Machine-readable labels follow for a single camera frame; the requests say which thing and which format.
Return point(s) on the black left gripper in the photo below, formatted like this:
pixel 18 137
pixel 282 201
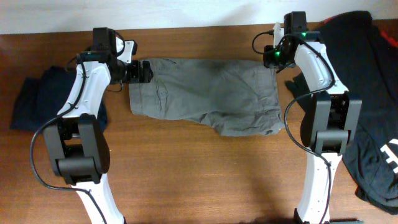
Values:
pixel 135 74

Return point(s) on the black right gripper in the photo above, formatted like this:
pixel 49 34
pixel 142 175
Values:
pixel 268 61

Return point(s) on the grey shorts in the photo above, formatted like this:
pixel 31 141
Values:
pixel 234 97

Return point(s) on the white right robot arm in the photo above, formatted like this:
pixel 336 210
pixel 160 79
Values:
pixel 329 124

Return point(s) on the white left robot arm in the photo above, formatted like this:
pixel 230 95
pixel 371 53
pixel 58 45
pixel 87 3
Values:
pixel 75 142

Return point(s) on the black clothes pile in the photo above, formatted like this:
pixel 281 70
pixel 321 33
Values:
pixel 366 63

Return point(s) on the folded navy blue garment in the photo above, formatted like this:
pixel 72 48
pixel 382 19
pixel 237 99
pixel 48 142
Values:
pixel 40 99

